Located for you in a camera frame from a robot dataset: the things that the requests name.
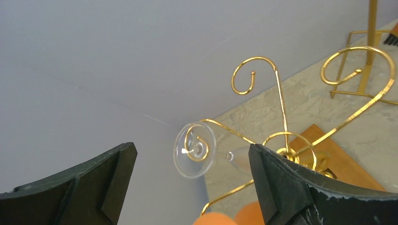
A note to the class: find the small orange black object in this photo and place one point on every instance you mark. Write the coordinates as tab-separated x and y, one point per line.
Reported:
392	38

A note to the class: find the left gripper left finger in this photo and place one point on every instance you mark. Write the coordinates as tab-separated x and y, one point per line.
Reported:
90	193

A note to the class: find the gold scroll glass rack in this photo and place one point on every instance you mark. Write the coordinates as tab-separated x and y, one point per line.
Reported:
319	153

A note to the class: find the tall clear flute glass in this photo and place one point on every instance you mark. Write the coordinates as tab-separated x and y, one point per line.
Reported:
195	149

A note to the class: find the orange plastic goblet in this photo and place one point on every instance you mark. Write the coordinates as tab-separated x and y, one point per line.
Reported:
249	215

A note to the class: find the gold rectangular wire rack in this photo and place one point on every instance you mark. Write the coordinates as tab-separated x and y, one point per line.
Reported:
373	38

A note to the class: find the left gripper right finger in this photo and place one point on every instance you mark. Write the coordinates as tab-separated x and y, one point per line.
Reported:
291	194

